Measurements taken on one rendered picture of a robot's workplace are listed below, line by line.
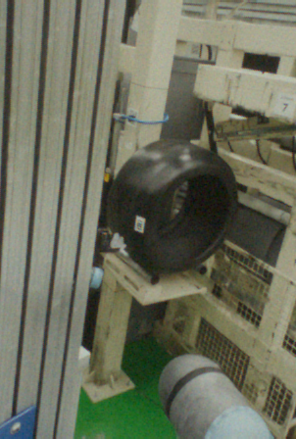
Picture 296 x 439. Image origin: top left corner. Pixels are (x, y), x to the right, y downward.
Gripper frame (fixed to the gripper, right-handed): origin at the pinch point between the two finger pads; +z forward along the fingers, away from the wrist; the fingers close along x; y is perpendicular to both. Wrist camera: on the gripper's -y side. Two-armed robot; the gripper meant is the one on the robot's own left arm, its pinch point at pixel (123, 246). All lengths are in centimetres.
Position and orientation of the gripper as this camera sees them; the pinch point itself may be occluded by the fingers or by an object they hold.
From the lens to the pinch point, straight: 193.2
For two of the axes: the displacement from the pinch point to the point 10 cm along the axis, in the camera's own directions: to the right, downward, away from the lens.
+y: 2.6, -9.3, -2.7
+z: 7.9, 0.4, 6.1
